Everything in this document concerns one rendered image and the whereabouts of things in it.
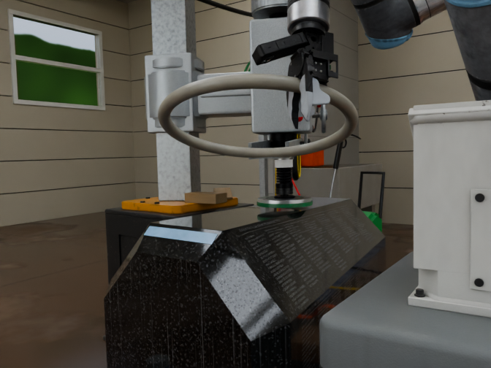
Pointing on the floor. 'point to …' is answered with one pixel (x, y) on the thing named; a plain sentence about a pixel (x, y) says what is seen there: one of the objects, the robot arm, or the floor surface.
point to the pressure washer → (379, 201)
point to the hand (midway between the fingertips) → (298, 118)
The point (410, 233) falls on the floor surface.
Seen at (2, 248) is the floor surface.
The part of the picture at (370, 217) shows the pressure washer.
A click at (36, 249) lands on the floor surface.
